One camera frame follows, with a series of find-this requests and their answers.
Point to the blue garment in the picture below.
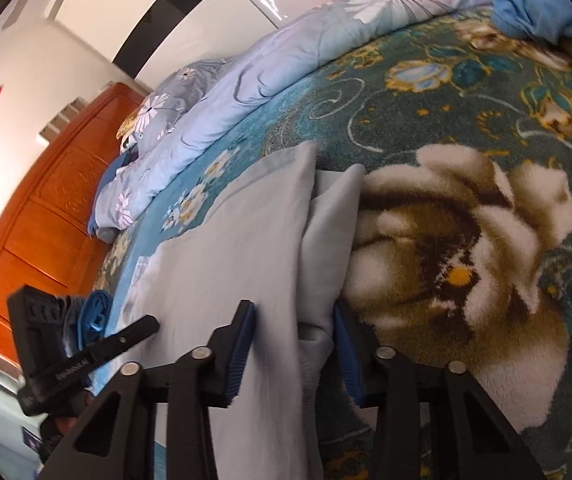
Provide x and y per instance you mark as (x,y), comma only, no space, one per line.
(526,10)

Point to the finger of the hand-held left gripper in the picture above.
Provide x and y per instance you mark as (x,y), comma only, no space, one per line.
(123,337)

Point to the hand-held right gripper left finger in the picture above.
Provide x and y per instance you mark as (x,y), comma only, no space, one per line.
(241,355)

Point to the light blue floral quilt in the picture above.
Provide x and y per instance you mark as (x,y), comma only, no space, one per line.
(291,60)

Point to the light blue printed t-shirt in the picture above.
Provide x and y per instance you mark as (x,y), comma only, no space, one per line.
(246,240)

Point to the folded blue cloth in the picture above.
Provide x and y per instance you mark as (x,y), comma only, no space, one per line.
(93,317)

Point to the teal floral plush blanket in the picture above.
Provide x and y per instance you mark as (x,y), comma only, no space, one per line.
(466,260)

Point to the orange wooden headboard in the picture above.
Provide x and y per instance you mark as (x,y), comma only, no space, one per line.
(41,220)

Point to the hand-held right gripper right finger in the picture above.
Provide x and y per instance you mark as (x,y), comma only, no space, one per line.
(348,365)

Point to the glossy white black wardrobe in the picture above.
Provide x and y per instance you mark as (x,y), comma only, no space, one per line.
(206,10)

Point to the yellow patterned pillow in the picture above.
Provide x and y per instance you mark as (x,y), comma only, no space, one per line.
(128,127)

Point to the folded grey cloth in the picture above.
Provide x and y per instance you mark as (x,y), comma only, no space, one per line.
(70,325)

